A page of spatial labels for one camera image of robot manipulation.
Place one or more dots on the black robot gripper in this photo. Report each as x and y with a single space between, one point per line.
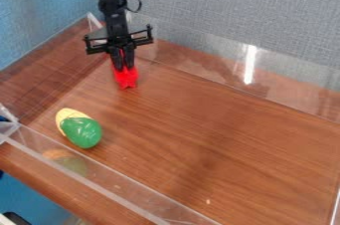
114 37

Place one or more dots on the red star-shaped block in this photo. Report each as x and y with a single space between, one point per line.
126 76

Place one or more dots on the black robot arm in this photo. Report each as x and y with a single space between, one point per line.
120 6

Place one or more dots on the green and yellow toy corn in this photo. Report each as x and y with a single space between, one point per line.
79 128

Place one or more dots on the clear acrylic corner bracket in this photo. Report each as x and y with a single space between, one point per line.
96 25

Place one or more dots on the clear acrylic left bracket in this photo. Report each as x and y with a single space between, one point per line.
10 126

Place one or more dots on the clear acrylic front wall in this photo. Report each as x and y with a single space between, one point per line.
60 170

